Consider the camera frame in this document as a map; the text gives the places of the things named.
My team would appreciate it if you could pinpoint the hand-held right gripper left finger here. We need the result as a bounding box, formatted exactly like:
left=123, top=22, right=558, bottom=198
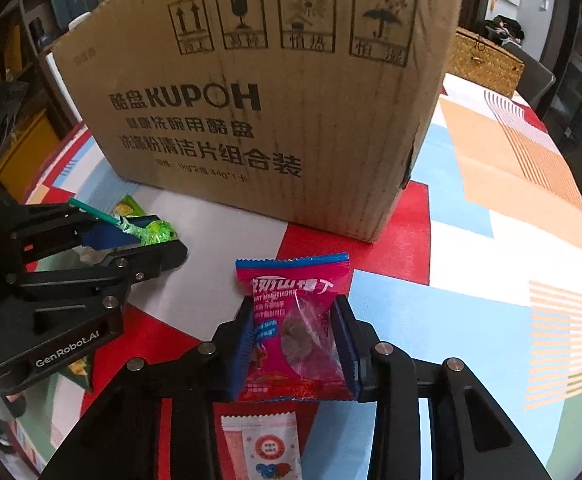
left=38, top=296, right=255, bottom=480

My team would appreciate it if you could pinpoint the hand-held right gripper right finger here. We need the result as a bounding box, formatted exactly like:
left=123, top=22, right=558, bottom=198
left=333, top=294, right=552, bottom=480

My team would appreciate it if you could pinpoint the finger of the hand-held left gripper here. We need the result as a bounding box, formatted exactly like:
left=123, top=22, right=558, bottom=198
left=8, top=202, right=138, bottom=262
left=8, top=238, right=188, bottom=312

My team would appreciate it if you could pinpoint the green lollipop with green stick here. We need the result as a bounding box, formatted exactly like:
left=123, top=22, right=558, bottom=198
left=68, top=198, right=180, bottom=247

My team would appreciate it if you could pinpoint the pink snack packet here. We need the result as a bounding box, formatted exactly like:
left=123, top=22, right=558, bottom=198
left=235, top=252, right=355, bottom=404

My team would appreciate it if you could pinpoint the brown cardboard box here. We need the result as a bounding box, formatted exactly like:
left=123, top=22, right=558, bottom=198
left=51, top=0, right=470, bottom=242

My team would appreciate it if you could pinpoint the yellow green candy packet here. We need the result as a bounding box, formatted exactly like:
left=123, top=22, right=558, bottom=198
left=113, top=194, right=145, bottom=219

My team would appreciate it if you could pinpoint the green chip packet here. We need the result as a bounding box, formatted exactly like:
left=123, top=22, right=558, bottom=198
left=65, top=354, right=95, bottom=392

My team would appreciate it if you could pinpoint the white snack packet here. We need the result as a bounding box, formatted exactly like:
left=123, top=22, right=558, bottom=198
left=220, top=411, right=303, bottom=480

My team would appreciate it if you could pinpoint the yellow storage box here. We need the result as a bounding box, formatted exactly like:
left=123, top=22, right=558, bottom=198
left=0, top=110, right=60, bottom=192

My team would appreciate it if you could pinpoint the woven straw basket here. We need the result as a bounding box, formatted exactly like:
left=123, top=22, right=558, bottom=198
left=445, top=27, right=526, bottom=99

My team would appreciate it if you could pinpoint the grey dining chair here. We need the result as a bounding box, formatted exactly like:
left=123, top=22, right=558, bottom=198
left=501, top=41, right=558, bottom=112

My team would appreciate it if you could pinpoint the black bag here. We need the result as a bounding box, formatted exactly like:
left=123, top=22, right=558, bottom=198
left=480, top=15, right=525, bottom=44

